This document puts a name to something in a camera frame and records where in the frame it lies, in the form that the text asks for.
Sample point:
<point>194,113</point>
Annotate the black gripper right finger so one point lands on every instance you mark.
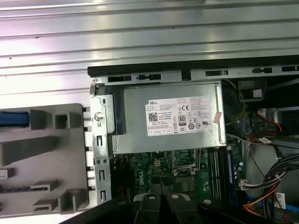
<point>180,210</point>

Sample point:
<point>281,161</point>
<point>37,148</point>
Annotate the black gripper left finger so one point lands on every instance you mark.
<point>149,210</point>

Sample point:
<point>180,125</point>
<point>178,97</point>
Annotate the hard disk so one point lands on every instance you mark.
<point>14,119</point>

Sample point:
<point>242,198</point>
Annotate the green motherboard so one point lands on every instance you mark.
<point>149,168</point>

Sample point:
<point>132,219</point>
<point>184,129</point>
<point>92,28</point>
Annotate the empty black RAM slot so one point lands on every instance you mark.
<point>217,172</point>
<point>211,172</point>

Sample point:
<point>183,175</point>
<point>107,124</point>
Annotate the CPU socket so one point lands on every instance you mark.
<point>184,161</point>

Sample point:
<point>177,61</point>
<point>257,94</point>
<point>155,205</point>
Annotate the thin metal locking lever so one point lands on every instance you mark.
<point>200,158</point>

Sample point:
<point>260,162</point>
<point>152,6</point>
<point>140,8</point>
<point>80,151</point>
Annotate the installed RAM stick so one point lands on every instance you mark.
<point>230,172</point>

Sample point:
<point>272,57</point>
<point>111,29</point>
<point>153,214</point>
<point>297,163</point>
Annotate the black and silver PC case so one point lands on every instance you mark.
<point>98,144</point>

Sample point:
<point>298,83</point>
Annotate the grey parts rack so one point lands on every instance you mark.
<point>70,144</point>

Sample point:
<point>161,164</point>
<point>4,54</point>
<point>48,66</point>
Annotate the silver power supply unit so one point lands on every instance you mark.
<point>135,105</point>

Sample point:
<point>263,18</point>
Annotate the silver drive cage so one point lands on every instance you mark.
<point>271,116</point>

